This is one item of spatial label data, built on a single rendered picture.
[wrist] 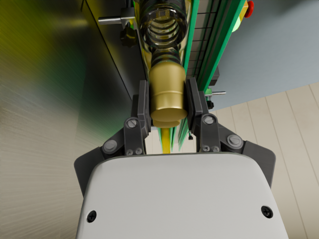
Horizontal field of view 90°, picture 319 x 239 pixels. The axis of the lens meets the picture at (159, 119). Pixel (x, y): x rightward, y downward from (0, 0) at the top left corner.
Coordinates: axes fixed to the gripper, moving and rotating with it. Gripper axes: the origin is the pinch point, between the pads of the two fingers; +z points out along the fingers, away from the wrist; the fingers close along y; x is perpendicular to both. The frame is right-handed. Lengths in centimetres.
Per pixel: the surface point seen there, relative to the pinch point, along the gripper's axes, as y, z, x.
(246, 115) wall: 112, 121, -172
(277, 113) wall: 139, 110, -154
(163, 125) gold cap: -0.6, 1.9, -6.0
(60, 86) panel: -12.3, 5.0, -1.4
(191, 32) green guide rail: 5.4, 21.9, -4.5
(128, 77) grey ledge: -12.7, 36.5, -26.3
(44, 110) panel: -12.3, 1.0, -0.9
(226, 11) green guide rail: 12.6, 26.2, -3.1
